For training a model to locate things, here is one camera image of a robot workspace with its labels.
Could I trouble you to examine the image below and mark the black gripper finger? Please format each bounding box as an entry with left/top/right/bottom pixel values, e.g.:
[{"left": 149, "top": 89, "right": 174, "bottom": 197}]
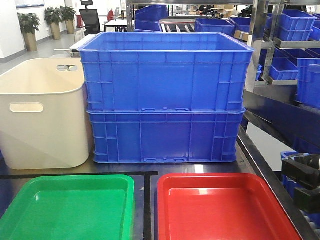
[
  {"left": 281, "top": 153, "right": 320, "bottom": 190},
  {"left": 293, "top": 187, "right": 320, "bottom": 214}
]

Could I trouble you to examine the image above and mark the blue bin lower right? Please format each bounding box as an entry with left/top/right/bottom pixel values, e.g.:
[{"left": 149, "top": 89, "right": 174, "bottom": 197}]
[{"left": 280, "top": 151, "right": 320, "bottom": 225}]

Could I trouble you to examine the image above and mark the blue crate right edge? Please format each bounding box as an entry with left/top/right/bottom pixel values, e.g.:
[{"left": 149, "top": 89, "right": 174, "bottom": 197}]
[{"left": 296, "top": 58, "right": 320, "bottom": 109}]

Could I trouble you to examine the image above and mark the red plastic tray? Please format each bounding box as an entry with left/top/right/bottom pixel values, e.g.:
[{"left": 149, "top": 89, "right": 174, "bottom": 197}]
[{"left": 157, "top": 173, "right": 300, "bottom": 240}]

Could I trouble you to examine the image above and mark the lower stacked blue crate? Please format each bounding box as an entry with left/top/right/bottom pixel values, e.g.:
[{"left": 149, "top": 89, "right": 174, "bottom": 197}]
[{"left": 89, "top": 109, "right": 245, "bottom": 164}]

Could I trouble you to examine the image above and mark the stacked blue crate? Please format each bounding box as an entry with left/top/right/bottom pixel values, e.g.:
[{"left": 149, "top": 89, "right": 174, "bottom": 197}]
[
  {"left": 89, "top": 109, "right": 245, "bottom": 164},
  {"left": 79, "top": 32, "right": 254, "bottom": 112}
]

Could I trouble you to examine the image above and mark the upper stacked blue crate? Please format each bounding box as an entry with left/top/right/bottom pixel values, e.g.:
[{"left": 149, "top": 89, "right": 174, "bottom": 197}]
[{"left": 79, "top": 32, "right": 254, "bottom": 112}]

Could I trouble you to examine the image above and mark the green plastic tray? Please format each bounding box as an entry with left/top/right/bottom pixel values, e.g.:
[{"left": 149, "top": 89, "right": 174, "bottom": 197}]
[{"left": 0, "top": 175, "right": 135, "bottom": 240}]

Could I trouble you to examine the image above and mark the black office chair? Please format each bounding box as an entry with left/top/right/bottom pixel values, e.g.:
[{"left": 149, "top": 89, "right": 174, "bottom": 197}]
[{"left": 79, "top": 0, "right": 101, "bottom": 36}]

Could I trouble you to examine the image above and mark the cream plastic basket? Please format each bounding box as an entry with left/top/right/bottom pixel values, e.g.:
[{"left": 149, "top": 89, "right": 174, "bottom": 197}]
[{"left": 0, "top": 58, "right": 93, "bottom": 170}]

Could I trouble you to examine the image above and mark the potted plant right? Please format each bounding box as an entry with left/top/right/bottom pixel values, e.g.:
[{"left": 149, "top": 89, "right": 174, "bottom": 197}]
[{"left": 60, "top": 6, "right": 76, "bottom": 35}]

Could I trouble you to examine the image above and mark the potted plant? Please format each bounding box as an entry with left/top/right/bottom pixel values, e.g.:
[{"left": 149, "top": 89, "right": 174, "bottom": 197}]
[
  {"left": 60, "top": 6, "right": 76, "bottom": 35},
  {"left": 44, "top": 7, "right": 62, "bottom": 40},
  {"left": 17, "top": 13, "right": 40, "bottom": 52}
]

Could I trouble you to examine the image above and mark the potted plant middle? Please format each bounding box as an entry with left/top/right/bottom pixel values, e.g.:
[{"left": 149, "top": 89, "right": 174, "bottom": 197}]
[{"left": 44, "top": 7, "right": 62, "bottom": 40}]

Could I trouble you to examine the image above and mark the potted plant left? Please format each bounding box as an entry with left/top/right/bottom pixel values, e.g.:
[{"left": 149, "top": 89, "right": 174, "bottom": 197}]
[{"left": 17, "top": 13, "right": 40, "bottom": 52}]

